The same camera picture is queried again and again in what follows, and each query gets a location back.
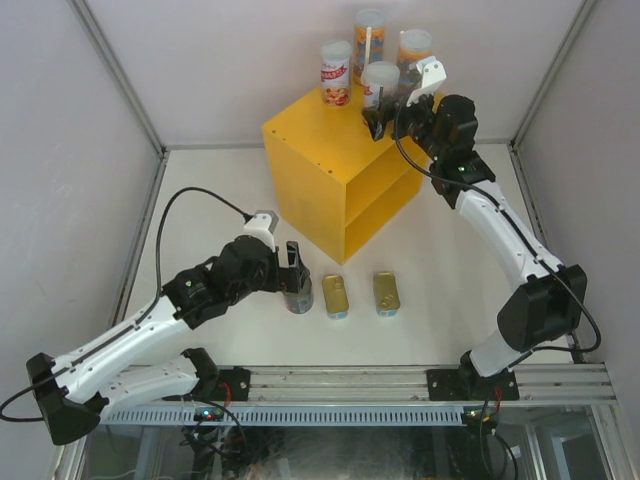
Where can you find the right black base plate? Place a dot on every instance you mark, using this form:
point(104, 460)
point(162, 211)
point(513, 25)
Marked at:
point(448, 385)

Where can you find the aluminium front rail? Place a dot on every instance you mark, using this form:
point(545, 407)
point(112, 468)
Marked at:
point(539, 385)

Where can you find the small red-white can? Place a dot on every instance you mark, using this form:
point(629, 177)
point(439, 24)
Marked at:
point(335, 84)
point(379, 79)

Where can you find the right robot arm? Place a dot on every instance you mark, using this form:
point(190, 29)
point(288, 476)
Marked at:
point(437, 138)

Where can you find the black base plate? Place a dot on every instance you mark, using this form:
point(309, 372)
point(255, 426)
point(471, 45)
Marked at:
point(448, 385)
point(230, 385)

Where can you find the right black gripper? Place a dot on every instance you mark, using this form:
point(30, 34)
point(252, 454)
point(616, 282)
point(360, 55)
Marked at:
point(379, 117)

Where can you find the round tomato tin can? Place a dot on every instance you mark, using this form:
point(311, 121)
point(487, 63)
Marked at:
point(298, 303)

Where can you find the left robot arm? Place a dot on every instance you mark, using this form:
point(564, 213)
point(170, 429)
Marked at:
point(76, 391)

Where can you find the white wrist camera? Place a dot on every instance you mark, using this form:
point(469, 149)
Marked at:
point(430, 74)
point(262, 225)

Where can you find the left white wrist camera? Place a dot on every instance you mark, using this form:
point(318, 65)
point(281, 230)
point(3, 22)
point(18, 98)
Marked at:
point(262, 225)

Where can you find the flat gold tin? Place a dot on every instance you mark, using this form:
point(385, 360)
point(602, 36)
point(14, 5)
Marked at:
point(386, 294)
point(335, 295)

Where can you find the grey slotted cable duct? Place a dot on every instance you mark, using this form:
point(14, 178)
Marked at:
point(289, 416)

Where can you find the flat gold tin right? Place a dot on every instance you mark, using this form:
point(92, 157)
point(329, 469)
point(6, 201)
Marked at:
point(386, 294)

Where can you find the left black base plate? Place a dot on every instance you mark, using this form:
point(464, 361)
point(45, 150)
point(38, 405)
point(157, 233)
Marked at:
point(230, 385)

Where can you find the tall can with white spoon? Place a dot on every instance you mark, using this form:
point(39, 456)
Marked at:
point(369, 39)

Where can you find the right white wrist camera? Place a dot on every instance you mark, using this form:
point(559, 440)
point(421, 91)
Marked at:
point(430, 74)

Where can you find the yellow two-shelf cabinet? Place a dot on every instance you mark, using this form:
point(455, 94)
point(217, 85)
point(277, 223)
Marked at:
point(335, 184)

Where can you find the flat gold tin left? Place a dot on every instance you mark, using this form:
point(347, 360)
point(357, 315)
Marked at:
point(335, 295)

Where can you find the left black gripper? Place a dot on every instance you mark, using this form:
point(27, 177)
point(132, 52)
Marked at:
point(288, 279)

